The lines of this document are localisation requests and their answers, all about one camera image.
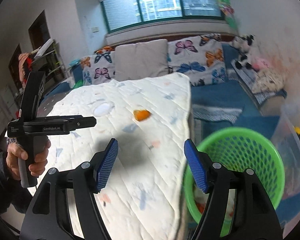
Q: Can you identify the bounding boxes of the clear round plastic container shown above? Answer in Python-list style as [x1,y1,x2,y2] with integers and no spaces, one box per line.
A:
[94,102,114,117]

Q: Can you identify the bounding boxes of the person's left forearm black sleeve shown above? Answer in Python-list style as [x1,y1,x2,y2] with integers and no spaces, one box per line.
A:
[0,149,32,214]

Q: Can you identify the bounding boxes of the person's left hand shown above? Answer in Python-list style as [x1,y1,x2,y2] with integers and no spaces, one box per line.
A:
[6,139,52,181]

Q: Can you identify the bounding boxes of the dark star patterned cover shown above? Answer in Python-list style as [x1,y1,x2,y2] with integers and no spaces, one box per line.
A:
[37,92,69,117]

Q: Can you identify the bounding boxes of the green plastic basket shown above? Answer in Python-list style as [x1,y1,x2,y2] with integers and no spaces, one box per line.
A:
[196,127,285,237]

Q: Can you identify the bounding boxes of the clothes rack with clothes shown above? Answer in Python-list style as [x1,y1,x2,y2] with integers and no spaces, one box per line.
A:
[18,38,65,88]

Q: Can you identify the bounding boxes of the left butterfly pillow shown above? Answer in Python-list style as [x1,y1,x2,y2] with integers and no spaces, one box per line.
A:
[80,51,115,86]

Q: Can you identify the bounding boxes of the butterfly pillow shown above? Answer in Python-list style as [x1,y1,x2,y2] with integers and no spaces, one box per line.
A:
[167,33,228,86]
[80,51,115,86]

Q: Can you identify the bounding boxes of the white quilted blanket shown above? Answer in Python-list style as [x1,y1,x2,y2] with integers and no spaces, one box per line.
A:
[47,73,191,239]

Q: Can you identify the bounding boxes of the orange peel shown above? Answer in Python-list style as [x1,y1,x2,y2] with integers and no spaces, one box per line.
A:
[133,109,151,121]

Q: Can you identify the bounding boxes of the blue patterned mat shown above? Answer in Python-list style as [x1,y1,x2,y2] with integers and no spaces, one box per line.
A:
[192,105,243,124]

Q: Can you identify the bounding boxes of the grey cushion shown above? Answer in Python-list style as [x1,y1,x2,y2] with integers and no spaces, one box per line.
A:
[115,39,168,81]

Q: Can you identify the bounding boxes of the pink plush toy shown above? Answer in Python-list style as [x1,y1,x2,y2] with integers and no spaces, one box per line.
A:
[252,57,271,72]

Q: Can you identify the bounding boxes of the right butterfly pillow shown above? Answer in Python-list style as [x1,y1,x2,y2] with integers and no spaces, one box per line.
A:
[167,33,228,86]

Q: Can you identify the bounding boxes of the cow plush toy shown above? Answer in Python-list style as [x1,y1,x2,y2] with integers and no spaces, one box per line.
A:
[230,35,255,69]

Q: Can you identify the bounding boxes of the colourful pinwheel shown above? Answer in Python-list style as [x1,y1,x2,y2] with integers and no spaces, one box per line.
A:
[218,0,237,29]

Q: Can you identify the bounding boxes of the window with green frame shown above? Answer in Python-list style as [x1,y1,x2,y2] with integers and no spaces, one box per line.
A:
[100,0,224,33]

